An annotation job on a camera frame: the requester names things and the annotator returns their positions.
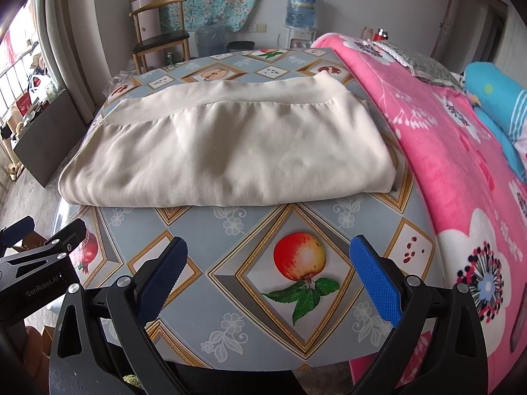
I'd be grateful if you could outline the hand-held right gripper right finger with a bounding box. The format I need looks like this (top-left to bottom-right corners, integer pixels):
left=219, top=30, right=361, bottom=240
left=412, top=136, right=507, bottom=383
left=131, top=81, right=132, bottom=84
left=349, top=234, right=488, bottom=395

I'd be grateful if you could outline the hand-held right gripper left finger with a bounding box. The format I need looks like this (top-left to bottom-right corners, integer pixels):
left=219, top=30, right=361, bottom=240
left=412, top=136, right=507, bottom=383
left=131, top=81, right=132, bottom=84
left=49, top=236, right=189, bottom=395

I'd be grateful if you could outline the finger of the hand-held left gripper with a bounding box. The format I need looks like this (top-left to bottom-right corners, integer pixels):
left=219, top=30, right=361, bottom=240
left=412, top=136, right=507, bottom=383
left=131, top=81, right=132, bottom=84
left=0, top=219, right=88, bottom=274
left=0, top=216, right=37, bottom=251

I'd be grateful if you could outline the cream zip-neck sweatshirt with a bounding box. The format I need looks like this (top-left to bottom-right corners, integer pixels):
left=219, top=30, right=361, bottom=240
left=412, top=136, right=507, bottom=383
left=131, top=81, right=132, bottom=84
left=58, top=70, right=396, bottom=208

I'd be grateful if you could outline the dark cabinet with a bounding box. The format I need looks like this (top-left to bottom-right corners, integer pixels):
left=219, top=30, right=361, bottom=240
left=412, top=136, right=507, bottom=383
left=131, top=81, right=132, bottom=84
left=12, top=88, right=89, bottom=188

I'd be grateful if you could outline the fruit print tablecloth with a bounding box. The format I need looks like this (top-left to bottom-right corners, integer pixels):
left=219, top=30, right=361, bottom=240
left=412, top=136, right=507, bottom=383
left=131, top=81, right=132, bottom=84
left=55, top=47, right=437, bottom=373

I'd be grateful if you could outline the pink floral blanket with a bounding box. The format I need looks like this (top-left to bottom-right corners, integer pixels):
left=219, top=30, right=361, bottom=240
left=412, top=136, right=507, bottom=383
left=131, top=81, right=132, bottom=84
left=311, top=31, right=527, bottom=395

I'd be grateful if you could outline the white plastic bag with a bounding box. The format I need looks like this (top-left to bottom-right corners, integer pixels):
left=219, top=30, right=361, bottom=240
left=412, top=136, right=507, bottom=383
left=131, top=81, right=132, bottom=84
left=27, top=73, right=54, bottom=93

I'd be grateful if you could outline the clear plastic bag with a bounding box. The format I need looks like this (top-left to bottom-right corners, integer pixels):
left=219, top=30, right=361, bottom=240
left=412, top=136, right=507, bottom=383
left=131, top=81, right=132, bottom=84
left=105, top=68, right=138, bottom=91

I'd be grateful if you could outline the grey curtain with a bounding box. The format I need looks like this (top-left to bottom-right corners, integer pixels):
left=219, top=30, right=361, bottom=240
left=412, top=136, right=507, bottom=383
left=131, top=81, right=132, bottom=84
left=39, top=0, right=108, bottom=112

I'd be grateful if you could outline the wooden chair with dark seat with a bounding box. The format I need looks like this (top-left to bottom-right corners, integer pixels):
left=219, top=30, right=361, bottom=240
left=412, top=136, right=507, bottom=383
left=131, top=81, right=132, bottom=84
left=129, top=0, right=191, bottom=74

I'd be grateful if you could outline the grey sequined cushion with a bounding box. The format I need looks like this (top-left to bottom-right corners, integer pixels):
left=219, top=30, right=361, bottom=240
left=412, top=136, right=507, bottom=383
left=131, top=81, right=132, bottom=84
left=373, top=40, right=464, bottom=89

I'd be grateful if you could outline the blue pillow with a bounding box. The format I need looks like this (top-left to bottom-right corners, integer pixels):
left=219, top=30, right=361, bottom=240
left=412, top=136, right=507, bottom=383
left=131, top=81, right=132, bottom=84
left=463, top=62, right=527, bottom=182

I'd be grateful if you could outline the empty clear water jug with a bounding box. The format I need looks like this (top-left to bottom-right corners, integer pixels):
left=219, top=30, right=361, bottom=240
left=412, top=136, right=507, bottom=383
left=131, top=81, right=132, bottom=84
left=195, top=20, right=228, bottom=58

